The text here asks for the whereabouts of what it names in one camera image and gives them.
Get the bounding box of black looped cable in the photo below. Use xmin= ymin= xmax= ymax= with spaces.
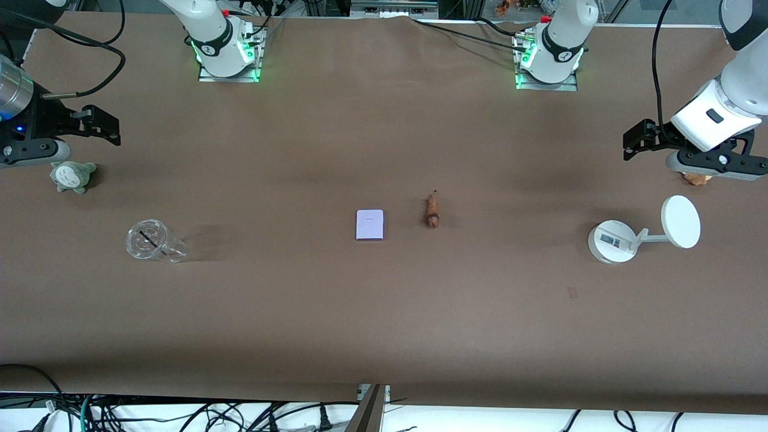
xmin=0 ymin=363 xmax=64 ymax=432

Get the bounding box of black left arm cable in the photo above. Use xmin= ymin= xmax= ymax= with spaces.
xmin=652 ymin=0 xmax=676 ymax=148

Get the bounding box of aluminium frame beam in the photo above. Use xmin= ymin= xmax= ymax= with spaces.
xmin=351 ymin=0 xmax=440 ymax=17

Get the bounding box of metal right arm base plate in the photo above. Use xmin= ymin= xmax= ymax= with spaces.
xmin=198 ymin=23 xmax=263 ymax=83

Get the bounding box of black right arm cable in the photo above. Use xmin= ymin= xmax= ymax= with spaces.
xmin=0 ymin=0 xmax=128 ymax=100

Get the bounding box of brown lion statue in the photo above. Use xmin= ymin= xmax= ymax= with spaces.
xmin=424 ymin=190 xmax=442 ymax=229

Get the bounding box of small lavender box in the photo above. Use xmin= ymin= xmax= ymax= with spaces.
xmin=356 ymin=209 xmax=385 ymax=241

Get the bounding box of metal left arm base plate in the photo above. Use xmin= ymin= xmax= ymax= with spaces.
xmin=514 ymin=31 xmax=578 ymax=92

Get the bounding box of long black table cable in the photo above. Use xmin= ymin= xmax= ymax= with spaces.
xmin=412 ymin=18 xmax=524 ymax=50

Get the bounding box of grey metal post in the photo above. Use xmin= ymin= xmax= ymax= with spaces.
xmin=345 ymin=384 xmax=391 ymax=432

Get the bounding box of clear plastic cup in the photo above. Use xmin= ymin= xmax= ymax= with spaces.
xmin=125 ymin=219 xmax=188 ymax=263

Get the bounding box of grey totoro plush toy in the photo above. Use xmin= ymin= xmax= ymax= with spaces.
xmin=49 ymin=160 xmax=98 ymax=194

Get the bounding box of white round-base stand with disc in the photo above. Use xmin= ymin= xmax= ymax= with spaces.
xmin=587 ymin=195 xmax=701 ymax=265

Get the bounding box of brown table cover sheet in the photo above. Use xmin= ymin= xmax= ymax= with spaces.
xmin=0 ymin=11 xmax=768 ymax=415

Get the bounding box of short black table cable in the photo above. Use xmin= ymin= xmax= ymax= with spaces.
xmin=476 ymin=17 xmax=524 ymax=38

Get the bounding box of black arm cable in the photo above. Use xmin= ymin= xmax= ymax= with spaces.
xmin=652 ymin=0 xmax=676 ymax=148
xmin=0 ymin=0 xmax=128 ymax=100

